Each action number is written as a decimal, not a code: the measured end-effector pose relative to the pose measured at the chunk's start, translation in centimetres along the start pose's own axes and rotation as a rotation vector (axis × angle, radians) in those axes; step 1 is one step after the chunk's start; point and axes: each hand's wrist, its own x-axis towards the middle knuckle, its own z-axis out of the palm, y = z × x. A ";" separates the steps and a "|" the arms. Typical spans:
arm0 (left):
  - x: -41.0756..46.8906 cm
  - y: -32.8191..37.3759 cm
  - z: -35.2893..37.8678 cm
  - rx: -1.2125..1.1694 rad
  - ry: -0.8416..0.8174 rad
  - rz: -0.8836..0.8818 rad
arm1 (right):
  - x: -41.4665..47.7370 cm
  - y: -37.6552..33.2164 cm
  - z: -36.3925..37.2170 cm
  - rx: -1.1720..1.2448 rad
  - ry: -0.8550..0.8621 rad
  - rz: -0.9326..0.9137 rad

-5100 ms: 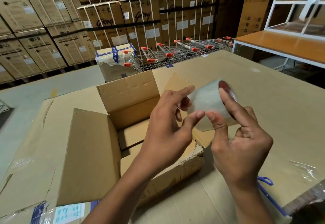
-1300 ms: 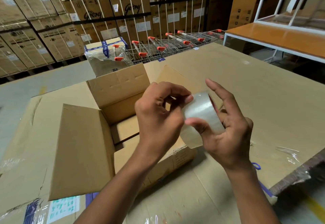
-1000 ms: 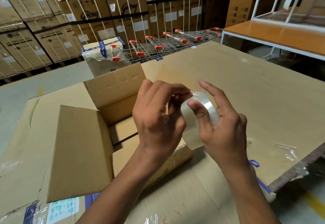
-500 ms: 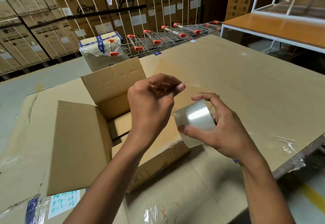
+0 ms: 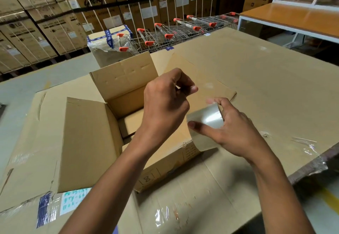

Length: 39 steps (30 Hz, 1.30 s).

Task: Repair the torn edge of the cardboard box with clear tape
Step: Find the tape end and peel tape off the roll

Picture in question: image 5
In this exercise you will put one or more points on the person's left forearm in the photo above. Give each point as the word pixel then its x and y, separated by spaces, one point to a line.
pixel 111 194

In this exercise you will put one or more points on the clear tape roll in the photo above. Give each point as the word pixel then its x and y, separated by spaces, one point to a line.
pixel 206 117

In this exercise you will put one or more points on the white handwritten label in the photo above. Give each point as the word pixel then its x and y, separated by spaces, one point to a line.
pixel 72 200

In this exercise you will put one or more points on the person's right forearm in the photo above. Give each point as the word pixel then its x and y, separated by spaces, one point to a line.
pixel 278 196

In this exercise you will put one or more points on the plastic taped carton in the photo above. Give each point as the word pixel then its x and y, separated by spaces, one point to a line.
pixel 106 56

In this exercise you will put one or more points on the brown cardboard box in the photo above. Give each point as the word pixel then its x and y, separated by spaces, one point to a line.
pixel 84 141

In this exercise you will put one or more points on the person's left hand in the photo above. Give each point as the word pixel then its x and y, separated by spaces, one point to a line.
pixel 164 109

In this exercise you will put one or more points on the person's right hand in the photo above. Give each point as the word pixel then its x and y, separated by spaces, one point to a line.
pixel 238 135

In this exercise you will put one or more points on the orange workbench with white frame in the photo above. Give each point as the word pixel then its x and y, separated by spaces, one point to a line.
pixel 291 19

